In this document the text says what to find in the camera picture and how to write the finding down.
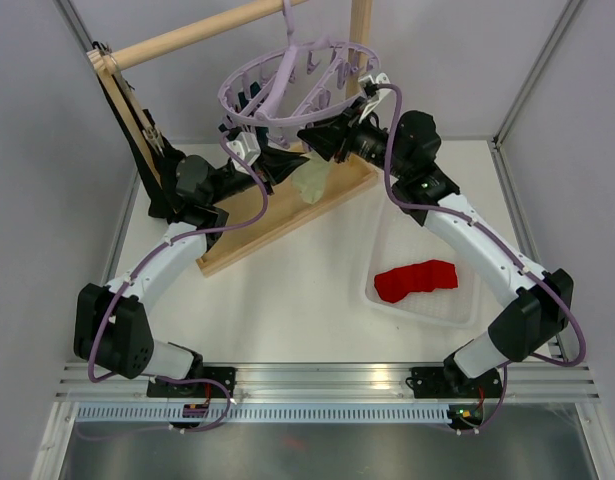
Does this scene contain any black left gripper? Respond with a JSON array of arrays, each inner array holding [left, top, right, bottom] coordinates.
[[208, 139, 309, 205]]

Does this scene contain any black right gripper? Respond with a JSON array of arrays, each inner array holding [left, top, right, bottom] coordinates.
[[299, 95, 409, 179]]

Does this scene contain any cream sock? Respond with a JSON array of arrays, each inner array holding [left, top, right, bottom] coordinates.
[[291, 158, 331, 205]]

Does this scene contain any purple round clip hanger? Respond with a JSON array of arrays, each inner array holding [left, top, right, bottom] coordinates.
[[218, 1, 382, 147]]

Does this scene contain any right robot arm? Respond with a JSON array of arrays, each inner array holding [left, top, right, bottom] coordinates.
[[298, 106, 574, 397]]

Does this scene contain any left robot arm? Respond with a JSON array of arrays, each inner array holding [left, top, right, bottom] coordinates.
[[73, 140, 308, 397]]

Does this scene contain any wooden rack base tray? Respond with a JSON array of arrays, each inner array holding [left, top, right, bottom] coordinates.
[[197, 155, 378, 277]]

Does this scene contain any white plastic basket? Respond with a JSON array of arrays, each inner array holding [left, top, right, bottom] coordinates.
[[360, 200, 482, 329]]

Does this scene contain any red sock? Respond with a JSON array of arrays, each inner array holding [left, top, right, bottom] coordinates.
[[374, 259, 459, 304]]

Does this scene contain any wooden rack top rod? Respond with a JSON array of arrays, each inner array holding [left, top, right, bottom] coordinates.
[[102, 0, 303, 73]]

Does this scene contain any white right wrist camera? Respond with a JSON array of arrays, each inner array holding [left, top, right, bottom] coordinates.
[[358, 72, 390, 121]]

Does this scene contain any wooden rack right post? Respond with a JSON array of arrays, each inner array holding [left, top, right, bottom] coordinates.
[[344, 0, 374, 101]]

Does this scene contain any wooden rack post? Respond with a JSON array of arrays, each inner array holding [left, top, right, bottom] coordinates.
[[344, 0, 374, 101], [86, 48, 181, 216]]

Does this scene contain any wooden rack left post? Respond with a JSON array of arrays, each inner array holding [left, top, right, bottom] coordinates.
[[86, 48, 181, 216]]

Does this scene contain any white slotted cable duct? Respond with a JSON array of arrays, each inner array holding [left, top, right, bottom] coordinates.
[[76, 403, 451, 424]]

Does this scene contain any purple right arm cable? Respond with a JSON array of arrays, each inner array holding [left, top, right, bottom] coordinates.
[[374, 84, 587, 436]]

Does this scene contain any aluminium mounting rail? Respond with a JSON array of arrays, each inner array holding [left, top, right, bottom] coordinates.
[[53, 362, 600, 403]]

